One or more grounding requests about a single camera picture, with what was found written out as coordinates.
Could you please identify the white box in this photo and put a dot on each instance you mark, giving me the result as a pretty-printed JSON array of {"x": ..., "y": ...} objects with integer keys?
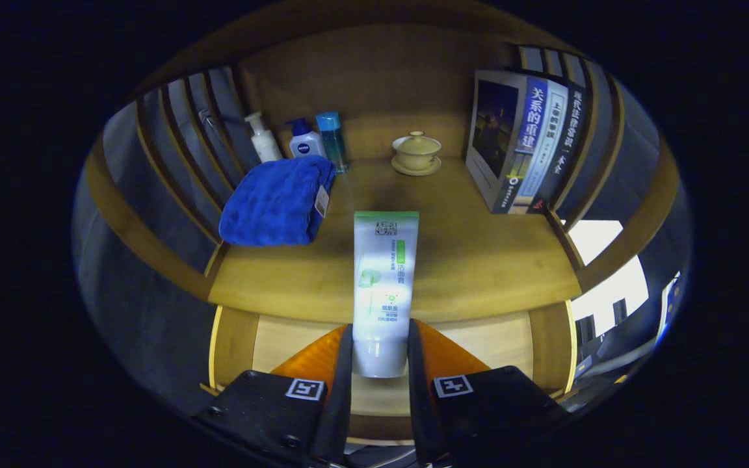
[{"x": 615, "y": 286}]

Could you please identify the white lotion bottle blue cap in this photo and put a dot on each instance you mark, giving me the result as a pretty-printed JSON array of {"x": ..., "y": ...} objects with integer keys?
[{"x": 306, "y": 144}]

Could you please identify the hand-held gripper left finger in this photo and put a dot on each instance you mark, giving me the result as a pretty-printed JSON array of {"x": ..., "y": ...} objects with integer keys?
[{"x": 339, "y": 403}]

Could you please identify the book with pale spine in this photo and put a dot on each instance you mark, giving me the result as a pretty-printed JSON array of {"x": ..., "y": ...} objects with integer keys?
[{"x": 549, "y": 143}]

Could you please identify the wooden countertop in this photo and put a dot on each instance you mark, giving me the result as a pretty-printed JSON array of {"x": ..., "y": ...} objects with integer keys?
[{"x": 478, "y": 260}]

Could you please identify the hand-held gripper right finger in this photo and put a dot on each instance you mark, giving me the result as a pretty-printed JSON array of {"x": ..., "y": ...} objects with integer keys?
[{"x": 421, "y": 403}]

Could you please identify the blue folded towel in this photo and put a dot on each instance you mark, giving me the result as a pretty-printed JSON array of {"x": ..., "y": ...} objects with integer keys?
[{"x": 270, "y": 201}]

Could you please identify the white facial cleanser tube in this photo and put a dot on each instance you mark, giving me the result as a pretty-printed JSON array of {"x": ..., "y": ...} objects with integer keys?
[{"x": 384, "y": 279}]

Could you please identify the teal bottle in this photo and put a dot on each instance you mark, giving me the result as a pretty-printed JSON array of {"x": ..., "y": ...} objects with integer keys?
[{"x": 334, "y": 143}]

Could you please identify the white pump bottle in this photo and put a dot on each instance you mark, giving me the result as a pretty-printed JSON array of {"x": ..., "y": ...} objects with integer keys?
[{"x": 267, "y": 146}]

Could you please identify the beige lidded teacup with saucer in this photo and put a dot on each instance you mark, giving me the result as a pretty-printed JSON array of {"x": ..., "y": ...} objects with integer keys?
[{"x": 417, "y": 156}]

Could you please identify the book with blue spine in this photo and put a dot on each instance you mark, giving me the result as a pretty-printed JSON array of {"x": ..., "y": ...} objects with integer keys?
[{"x": 495, "y": 130}]

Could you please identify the wooden drawer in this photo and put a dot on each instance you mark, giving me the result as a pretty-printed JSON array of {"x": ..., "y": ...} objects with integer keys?
[{"x": 498, "y": 344}]

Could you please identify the wooden cabinet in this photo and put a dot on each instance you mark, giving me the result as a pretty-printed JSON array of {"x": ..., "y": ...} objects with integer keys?
[{"x": 374, "y": 84}]

